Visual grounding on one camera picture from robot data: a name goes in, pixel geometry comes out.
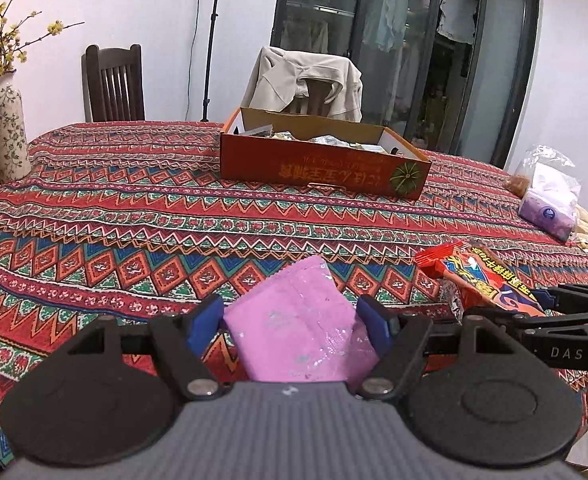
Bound light blue hanging garment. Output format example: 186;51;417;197
364;0;410;54

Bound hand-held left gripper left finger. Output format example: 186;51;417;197
66;292;232;403

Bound small floral ceramic vase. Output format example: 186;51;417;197
0;70;33;184

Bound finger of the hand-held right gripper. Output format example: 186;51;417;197
466;309;588;334
531;284;588;314

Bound red cardboard box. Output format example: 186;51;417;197
219;106;432;201

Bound clear plastic bag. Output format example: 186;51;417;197
504;144;588;254

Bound dark wooden chair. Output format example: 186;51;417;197
81;44;146;123
304;79;340;119

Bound black light cable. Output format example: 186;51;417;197
186;0;209;121

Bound red snack bar packet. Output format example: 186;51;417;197
415;241;550;322

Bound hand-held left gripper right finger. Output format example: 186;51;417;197
354;292;522;403

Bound white hanging garment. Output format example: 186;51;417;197
439;0;480;44

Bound beige jacket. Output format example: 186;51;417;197
241;46;363;124

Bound glass sliding door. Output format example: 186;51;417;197
270;0;543;169

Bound pile of snack packets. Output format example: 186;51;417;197
234;125;389;154

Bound pink snack packet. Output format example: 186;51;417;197
223;255;379;384

